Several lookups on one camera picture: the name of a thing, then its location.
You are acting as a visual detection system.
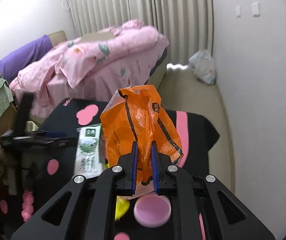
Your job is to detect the pink caterpillar toy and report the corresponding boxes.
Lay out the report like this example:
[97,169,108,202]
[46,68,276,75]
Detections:
[21,191,34,222]

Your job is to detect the orange plastic bag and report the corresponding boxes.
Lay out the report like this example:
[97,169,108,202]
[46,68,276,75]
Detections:
[100,85,184,198]

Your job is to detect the black tablecloth pink shapes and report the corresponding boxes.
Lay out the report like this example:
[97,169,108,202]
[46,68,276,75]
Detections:
[0,94,221,239]

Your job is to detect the yellow crumpled wrapper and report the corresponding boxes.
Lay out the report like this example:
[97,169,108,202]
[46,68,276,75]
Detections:
[115,196,130,221]

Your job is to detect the pink round lid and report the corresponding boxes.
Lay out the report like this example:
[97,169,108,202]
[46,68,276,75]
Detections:
[133,193,172,228]

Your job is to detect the green white snack packet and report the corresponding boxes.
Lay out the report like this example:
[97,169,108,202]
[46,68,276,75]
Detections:
[74,124,106,179]

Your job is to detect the purple pillow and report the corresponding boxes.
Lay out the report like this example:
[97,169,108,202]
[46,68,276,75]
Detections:
[0,35,53,83]

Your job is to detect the pink floral bed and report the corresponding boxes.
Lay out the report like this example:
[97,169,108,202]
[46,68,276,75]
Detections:
[9,42,167,118]

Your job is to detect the beige headboard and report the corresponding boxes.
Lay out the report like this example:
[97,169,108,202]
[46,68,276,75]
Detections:
[48,30,67,47]

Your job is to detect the clear plastic bag on floor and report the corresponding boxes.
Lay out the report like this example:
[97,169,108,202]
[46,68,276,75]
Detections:
[188,50,216,85]

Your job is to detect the striped grey curtain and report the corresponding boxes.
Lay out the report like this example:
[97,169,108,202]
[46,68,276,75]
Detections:
[69,0,213,64]

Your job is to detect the left wall switch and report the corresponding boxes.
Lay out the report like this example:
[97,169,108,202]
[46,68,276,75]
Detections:
[236,5,241,18]

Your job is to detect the right wall socket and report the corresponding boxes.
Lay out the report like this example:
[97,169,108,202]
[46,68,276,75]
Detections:
[252,1,261,17]

